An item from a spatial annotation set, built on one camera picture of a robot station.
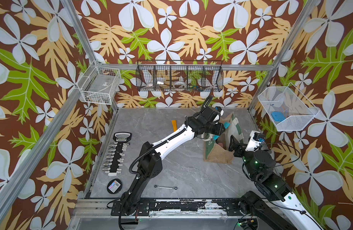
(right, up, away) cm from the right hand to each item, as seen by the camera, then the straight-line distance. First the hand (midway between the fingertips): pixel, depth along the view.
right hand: (237, 137), depth 69 cm
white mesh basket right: (+35, +15, +13) cm, 40 cm away
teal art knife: (-1, +6, +13) cm, 14 cm away
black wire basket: (-28, +40, +27) cm, 56 cm away
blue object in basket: (+28, +11, +11) cm, 32 cm away
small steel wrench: (-31, -30, +11) cm, 45 cm away
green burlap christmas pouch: (-7, -9, +9) cm, 14 cm away
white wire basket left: (-76, +30, +16) cm, 84 cm away
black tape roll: (-65, -29, +11) cm, 72 cm away
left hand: (-3, +4, +9) cm, 10 cm away
